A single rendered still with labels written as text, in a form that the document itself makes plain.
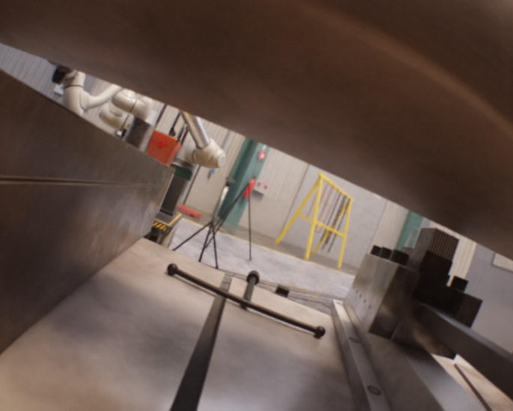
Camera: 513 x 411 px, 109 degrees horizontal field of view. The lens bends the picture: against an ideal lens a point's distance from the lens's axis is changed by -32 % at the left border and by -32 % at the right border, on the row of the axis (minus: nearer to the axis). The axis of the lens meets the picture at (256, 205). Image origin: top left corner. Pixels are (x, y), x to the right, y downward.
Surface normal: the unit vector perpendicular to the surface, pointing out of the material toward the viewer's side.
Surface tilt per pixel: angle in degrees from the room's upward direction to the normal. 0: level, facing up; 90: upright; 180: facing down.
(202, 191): 90
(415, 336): 90
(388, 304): 90
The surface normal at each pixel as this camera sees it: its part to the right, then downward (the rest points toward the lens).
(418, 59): -0.29, 0.64
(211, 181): 0.46, 0.18
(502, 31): -0.06, -0.04
